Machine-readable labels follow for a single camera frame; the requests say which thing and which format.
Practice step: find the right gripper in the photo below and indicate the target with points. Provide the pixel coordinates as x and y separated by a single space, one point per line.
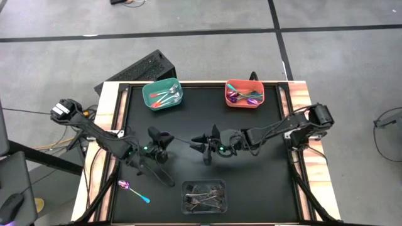
230 139

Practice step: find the black table mat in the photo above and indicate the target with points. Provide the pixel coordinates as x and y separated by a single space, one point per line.
251 188

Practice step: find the black power adapter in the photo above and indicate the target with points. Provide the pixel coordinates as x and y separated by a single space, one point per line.
117 1

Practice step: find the black computer tower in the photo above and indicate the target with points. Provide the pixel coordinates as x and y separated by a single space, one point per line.
141 67

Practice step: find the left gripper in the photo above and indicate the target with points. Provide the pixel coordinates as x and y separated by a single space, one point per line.
157 153

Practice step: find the iridescent rainbow spoon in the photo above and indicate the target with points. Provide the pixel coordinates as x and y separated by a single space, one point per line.
124 184
233 94
252 101
232 100

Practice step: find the teal plastic bin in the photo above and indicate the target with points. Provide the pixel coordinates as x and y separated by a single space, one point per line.
147 100

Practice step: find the clear plastic bin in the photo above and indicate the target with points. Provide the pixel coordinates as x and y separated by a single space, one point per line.
204 213

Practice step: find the black computer mouse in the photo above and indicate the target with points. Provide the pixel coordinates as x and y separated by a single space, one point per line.
11 207

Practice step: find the black frame strut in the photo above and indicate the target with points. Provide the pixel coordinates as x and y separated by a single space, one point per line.
100 194
307 191

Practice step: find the small black bracket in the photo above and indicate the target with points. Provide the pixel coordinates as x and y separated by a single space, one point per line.
253 77

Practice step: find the yellow round object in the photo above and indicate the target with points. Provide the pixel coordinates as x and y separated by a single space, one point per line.
40 205

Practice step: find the black desk pad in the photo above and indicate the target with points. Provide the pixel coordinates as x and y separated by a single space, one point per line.
19 175

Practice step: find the black monitor edge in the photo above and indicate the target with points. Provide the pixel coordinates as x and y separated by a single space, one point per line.
3 132

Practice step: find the black desk bar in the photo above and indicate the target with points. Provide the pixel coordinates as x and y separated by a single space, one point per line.
47 158

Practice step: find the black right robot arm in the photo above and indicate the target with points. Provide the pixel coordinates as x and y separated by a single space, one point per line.
276 128

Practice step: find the grey stand leg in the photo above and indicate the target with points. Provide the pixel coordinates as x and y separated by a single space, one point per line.
392 120

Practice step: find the coral plastic bin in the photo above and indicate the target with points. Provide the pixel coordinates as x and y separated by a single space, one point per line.
242 106

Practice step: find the black metal utensil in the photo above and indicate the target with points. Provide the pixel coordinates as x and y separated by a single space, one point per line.
182 141

